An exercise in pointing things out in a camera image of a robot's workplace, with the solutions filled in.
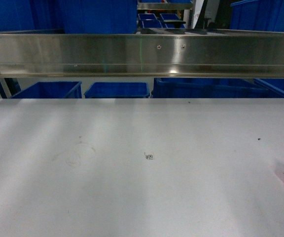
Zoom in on blue bin below middle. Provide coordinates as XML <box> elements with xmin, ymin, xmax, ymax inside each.
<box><xmin>84</xmin><ymin>82</ymin><xmax>150</xmax><ymax>99</ymax></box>

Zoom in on large blue bin below right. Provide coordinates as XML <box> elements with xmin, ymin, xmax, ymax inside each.
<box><xmin>152</xmin><ymin>78</ymin><xmax>284</xmax><ymax>98</ymax></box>

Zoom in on stainless steel shelf rail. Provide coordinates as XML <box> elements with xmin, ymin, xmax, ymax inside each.
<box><xmin>0</xmin><ymin>28</ymin><xmax>284</xmax><ymax>79</ymax></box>

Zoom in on large blue bin upper left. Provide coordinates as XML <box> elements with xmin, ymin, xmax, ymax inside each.
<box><xmin>0</xmin><ymin>0</ymin><xmax>137</xmax><ymax>34</ymax></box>

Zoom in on blue bin upper right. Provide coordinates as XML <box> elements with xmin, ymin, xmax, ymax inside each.
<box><xmin>230</xmin><ymin>0</ymin><xmax>284</xmax><ymax>32</ymax></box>

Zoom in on blue bin below left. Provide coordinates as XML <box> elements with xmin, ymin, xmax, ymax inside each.
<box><xmin>11</xmin><ymin>81</ymin><xmax>82</xmax><ymax>99</ymax></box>

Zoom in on black office chair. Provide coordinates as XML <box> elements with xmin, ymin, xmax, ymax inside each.
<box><xmin>167</xmin><ymin>0</ymin><xmax>220</xmax><ymax>29</ymax></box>

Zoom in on blue bin below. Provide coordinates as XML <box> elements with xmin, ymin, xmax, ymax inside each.
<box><xmin>11</xmin><ymin>81</ymin><xmax>82</xmax><ymax>99</ymax></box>
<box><xmin>84</xmin><ymin>82</ymin><xmax>150</xmax><ymax>99</ymax></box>

